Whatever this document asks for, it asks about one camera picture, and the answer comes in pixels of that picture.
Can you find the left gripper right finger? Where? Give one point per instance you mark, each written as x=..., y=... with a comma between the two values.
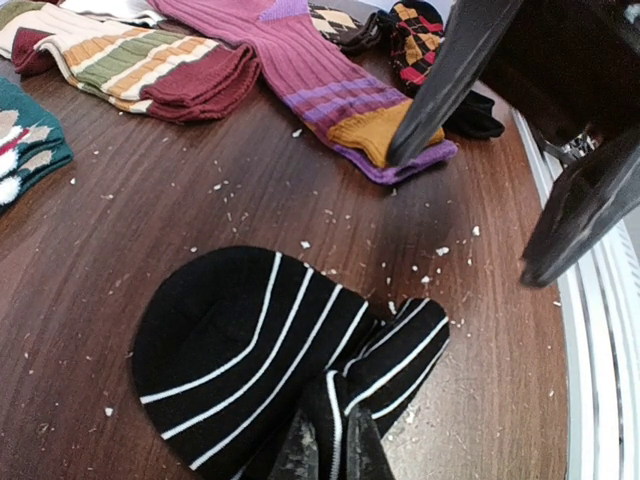
x=365, y=456

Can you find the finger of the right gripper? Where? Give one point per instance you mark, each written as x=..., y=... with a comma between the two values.
x=587, y=200

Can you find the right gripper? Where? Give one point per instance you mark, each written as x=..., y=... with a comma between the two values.
x=568, y=66

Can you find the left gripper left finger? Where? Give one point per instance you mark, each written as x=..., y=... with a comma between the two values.
x=299, y=457

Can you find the black white striped sock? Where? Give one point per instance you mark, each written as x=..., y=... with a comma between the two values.
x=234, y=342

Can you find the black orange argyle sock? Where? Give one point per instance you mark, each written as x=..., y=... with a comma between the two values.
x=416, y=31

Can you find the brown argyle sock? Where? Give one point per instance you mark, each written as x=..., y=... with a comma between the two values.
x=350, y=35

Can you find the purple yellow sock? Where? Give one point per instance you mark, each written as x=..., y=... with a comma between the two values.
x=351, y=111

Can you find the beige striped sock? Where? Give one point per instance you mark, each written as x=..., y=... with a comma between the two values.
x=162, y=74

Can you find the cream short sock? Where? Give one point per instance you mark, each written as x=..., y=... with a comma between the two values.
x=136, y=12

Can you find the dark green reindeer sock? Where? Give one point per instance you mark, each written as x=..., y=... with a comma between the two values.
x=33, y=143

